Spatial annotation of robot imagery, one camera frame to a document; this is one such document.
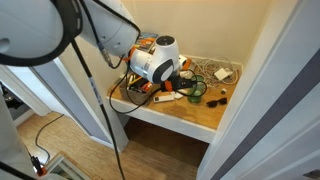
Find white tangled cable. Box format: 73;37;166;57
191;56;240;89

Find orange arm strap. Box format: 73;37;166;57
121;45;138;63

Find colourful book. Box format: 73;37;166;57
134;32;160;53

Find grey door panel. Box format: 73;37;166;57
31;61;113;144

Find yellow pencil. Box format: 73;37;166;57
129;76;143;86

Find black floor cable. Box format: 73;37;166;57
34;114;65;164

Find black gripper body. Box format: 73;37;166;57
171;78;195;90

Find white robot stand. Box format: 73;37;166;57
0;94;44;180

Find white wall post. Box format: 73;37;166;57
54;36;130;153

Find green glass jar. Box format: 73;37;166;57
187;74;207;104

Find white door with grey stripe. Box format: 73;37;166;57
196;0;320;180

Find brown cardboard box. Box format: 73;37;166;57
119;71;162;106

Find orange cable clip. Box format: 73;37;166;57
162;80;173;93
183;58;193;71

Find white remote control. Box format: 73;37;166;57
153;94;175;103

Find black sunglasses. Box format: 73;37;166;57
205;97;228;108

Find wooden shelf with white edge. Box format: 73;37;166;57
106;54;244;144

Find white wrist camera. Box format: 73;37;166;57
178;54;188;67

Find white power adapter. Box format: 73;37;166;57
213;67;234;82

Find white paper sheet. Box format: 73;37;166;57
172;91;185;100

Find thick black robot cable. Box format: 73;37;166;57
69;39;126;180

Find orange and white marker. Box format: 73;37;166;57
141;81;153;93

